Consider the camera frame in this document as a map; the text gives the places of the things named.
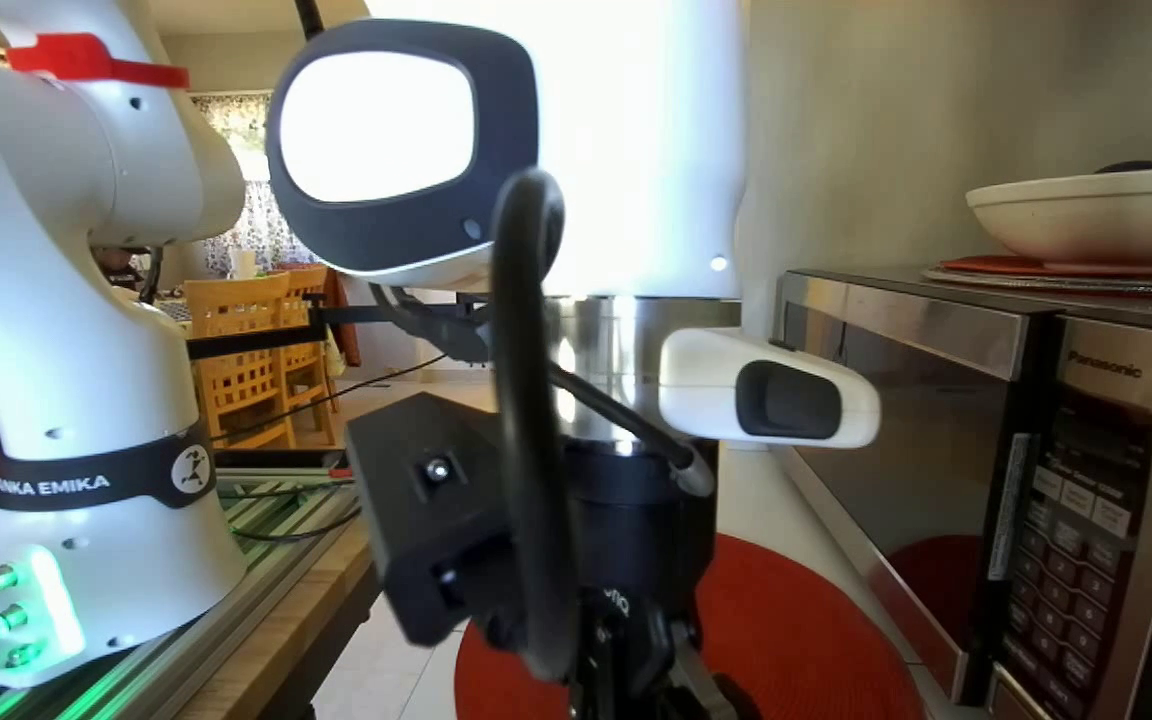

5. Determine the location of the stainless steel microwave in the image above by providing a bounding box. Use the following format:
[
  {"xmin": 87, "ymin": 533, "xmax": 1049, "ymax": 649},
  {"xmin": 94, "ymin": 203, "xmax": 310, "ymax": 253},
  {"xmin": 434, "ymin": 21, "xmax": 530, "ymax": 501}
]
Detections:
[{"xmin": 766, "ymin": 266, "xmax": 1152, "ymax": 720}]

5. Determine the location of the patterned window curtain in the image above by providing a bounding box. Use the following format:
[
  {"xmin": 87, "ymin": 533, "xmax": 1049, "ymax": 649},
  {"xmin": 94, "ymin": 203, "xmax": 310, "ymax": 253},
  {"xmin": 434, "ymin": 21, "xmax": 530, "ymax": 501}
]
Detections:
[{"xmin": 193, "ymin": 91, "xmax": 290, "ymax": 281}]

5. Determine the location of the wooden slatted chair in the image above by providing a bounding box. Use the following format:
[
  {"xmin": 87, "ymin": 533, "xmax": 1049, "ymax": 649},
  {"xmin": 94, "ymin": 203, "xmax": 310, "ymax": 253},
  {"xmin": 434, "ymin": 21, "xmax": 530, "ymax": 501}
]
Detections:
[{"xmin": 181, "ymin": 265, "xmax": 349, "ymax": 451}]

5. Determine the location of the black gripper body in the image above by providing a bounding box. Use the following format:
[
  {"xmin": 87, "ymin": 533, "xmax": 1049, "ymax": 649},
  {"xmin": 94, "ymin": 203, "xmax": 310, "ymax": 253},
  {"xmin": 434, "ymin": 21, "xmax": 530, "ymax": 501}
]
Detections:
[{"xmin": 560, "ymin": 430, "xmax": 739, "ymax": 720}]

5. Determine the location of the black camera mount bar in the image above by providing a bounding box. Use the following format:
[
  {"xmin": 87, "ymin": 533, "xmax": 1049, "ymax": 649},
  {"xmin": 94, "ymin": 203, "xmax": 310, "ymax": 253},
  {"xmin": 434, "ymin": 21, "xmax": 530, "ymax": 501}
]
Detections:
[{"xmin": 189, "ymin": 294, "xmax": 500, "ymax": 364}]

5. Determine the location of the red plate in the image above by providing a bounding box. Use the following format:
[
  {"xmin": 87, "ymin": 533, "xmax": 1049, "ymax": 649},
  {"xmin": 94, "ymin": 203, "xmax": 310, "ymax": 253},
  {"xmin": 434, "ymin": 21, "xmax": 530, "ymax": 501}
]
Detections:
[{"xmin": 925, "ymin": 253, "xmax": 1152, "ymax": 298}]

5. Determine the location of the white bowl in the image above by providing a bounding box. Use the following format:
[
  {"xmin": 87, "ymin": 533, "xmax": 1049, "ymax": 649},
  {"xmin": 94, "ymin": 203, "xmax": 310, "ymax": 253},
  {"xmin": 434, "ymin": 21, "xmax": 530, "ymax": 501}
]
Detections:
[{"xmin": 962, "ymin": 164, "xmax": 1152, "ymax": 266}]

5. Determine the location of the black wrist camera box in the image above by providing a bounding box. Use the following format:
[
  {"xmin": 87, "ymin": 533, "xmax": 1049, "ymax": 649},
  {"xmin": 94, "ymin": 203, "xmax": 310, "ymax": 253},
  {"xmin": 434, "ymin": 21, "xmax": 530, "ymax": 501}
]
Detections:
[{"xmin": 343, "ymin": 391, "xmax": 526, "ymax": 650}]

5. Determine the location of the thick black cable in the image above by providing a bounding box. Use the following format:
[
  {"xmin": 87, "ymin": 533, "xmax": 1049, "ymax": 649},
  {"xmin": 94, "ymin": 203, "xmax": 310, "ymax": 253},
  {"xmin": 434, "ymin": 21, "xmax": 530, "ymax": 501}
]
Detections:
[{"xmin": 484, "ymin": 168, "xmax": 721, "ymax": 686}]

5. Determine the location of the red round woven placemat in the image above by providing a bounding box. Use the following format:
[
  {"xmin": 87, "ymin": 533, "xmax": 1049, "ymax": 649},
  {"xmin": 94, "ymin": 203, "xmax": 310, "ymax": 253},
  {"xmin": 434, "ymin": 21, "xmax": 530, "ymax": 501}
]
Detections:
[{"xmin": 451, "ymin": 533, "xmax": 928, "ymax": 720}]

